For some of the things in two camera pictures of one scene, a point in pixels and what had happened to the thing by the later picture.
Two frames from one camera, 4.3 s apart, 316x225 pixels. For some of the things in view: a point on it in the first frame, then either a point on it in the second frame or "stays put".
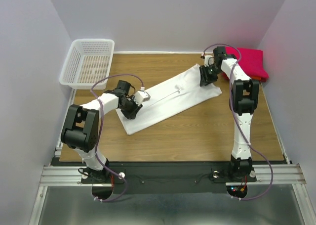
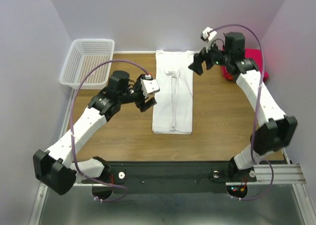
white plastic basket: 88,60 stays put
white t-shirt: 179,92 -> 173,106
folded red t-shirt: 251,61 stays put
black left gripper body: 130,109 -> 137,97
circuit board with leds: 237,191 stays put
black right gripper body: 210,73 -> 214,57
